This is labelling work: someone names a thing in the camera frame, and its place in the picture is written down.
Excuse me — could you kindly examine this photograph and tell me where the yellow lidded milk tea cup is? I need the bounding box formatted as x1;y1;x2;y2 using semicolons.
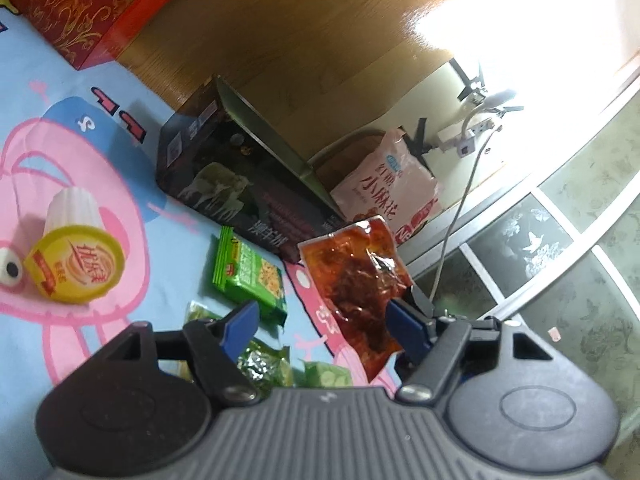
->
24;188;125;304

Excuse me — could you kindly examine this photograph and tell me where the white power cable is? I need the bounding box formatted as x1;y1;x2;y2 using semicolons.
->
430;122;504;302

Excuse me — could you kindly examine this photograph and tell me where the blue cartoon pig mat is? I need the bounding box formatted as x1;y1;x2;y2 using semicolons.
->
1;11;395;479

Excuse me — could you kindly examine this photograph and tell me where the green pickled vegetable packet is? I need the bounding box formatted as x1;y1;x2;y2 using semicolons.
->
179;301;294;396

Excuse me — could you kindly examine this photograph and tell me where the white power strip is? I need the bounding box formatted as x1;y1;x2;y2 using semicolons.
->
436;114;499;158

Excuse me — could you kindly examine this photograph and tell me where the green cracker snack packet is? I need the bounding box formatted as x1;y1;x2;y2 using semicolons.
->
212;226;288;326

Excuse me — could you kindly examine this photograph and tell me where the light green snack packet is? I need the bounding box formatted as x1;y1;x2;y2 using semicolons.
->
300;362;352;389

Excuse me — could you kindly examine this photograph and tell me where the pink fried dough snack bag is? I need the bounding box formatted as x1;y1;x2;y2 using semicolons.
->
331;129;442;245

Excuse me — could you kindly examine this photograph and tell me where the black lamb picture box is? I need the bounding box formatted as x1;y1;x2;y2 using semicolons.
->
156;77;346;263

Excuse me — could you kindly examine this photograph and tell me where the red spicy snack packet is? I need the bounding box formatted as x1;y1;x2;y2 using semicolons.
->
298;216;412;379

